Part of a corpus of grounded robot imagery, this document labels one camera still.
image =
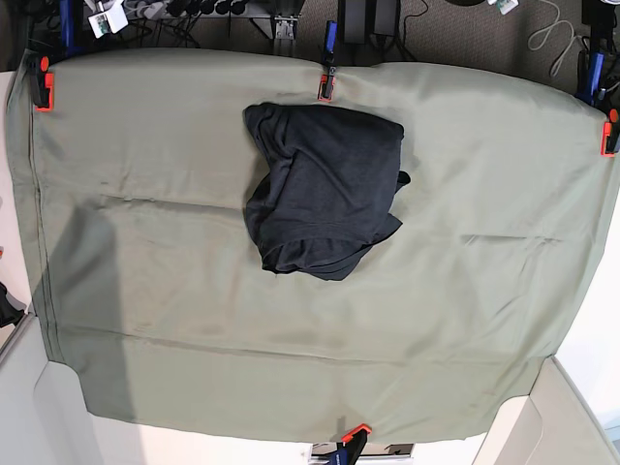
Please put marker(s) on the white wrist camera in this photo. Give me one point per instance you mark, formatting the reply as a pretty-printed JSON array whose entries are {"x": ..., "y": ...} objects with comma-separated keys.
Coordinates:
[
  {"x": 504, "y": 6},
  {"x": 107, "y": 18}
]

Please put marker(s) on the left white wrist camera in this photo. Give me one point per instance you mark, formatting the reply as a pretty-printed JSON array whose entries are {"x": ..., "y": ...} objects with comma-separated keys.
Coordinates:
[{"x": 504, "y": 6}]

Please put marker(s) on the dark navy long-sleeve shirt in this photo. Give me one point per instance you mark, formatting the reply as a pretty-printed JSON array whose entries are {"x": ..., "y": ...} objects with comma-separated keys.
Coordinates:
[{"x": 332, "y": 176}]

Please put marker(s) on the white box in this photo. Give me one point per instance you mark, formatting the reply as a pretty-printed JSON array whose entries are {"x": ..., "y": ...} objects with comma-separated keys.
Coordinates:
[
  {"x": 43, "y": 415},
  {"x": 551, "y": 425}
]

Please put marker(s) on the blue clamp top right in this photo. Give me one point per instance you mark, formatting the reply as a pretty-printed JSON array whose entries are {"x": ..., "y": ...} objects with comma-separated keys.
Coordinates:
[{"x": 589, "y": 71}]

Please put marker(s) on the orange clamp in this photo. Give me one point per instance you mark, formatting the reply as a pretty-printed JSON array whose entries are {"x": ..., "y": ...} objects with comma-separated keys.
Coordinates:
[
  {"x": 610, "y": 137},
  {"x": 41, "y": 83},
  {"x": 353, "y": 443}
]

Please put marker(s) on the orange bottom clamp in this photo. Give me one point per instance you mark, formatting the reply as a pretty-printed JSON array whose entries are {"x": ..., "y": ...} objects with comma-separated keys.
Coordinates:
[{"x": 353, "y": 443}]

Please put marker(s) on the orange right clamp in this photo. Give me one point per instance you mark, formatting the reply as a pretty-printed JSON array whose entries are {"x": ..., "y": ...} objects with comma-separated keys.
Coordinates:
[{"x": 610, "y": 137}]

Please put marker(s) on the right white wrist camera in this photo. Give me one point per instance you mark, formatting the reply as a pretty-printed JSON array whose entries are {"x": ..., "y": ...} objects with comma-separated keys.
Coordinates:
[{"x": 107, "y": 18}]

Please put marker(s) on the white box right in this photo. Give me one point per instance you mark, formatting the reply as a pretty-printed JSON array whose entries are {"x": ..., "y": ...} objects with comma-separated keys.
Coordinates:
[{"x": 551, "y": 425}]

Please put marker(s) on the green table cloth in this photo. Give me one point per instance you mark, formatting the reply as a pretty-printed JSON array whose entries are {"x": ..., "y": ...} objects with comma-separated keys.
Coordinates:
[{"x": 129, "y": 197}]

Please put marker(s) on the aluminium table frame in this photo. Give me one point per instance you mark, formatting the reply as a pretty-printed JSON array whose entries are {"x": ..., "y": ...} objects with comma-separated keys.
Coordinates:
[{"x": 278, "y": 21}]

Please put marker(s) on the orange left clamp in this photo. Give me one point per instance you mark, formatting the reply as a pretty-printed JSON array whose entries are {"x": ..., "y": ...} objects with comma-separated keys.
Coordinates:
[{"x": 41, "y": 83}]

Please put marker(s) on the white power strip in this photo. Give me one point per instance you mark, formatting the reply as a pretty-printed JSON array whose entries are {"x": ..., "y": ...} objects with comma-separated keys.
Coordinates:
[{"x": 155, "y": 10}]

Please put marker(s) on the white box left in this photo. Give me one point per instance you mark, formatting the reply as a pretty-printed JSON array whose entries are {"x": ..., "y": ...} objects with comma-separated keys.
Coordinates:
[{"x": 43, "y": 415}]

